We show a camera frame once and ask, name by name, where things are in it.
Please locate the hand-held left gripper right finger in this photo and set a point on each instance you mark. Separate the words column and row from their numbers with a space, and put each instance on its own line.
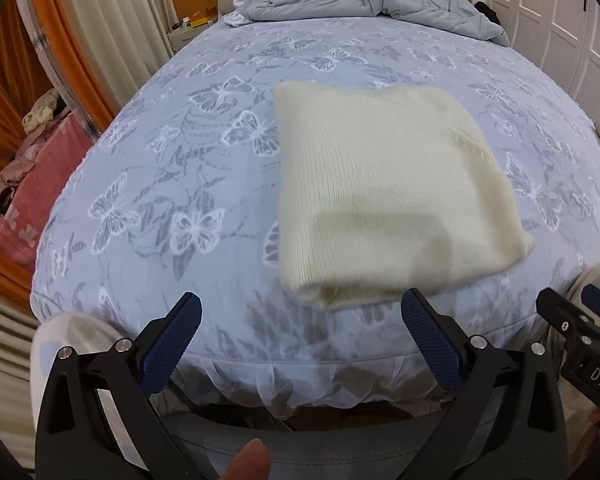
column 430, row 340

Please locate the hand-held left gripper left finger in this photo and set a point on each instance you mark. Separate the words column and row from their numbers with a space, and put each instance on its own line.
column 172, row 340

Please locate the cream knit cardigan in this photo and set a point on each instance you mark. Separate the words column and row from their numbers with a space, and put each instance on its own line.
column 380, row 185

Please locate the person's left hand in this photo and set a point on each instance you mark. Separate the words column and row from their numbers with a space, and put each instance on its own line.
column 247, row 462

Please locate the person's right leg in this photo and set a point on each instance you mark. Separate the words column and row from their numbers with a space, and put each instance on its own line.
column 597, row 275

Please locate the person's grey top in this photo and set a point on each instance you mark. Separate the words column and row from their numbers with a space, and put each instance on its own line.
column 305, row 445

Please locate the cream curtain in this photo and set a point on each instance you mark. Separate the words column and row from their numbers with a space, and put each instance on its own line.
column 5, row 360
column 115, row 25

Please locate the bed with blue butterfly sheet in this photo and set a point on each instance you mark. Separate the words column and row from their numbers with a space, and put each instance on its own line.
column 180, row 160

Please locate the crumpled cream cloth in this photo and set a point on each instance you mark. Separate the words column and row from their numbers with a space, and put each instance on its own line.
column 44, row 110

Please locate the white wardrobe doors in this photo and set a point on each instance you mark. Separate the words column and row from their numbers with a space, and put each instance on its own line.
column 555, row 20

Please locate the white nightstand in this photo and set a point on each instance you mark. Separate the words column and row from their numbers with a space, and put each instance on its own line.
column 187, row 37

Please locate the black item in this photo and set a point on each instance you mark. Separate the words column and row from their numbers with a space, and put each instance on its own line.
column 487, row 12

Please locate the orange curtain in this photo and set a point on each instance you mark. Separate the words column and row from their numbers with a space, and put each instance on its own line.
column 10, row 60

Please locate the yellow box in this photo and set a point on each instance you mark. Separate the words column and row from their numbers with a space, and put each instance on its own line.
column 203, row 17

